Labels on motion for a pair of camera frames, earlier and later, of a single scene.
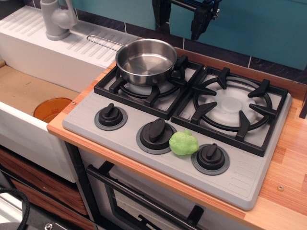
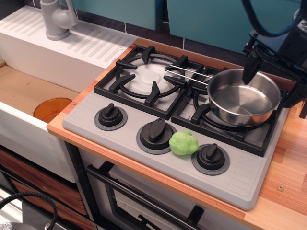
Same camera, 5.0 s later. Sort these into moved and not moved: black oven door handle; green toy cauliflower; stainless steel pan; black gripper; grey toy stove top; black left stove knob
Moved: stainless steel pan; black gripper
Not moved: grey toy stove top; black oven door handle; green toy cauliflower; black left stove knob
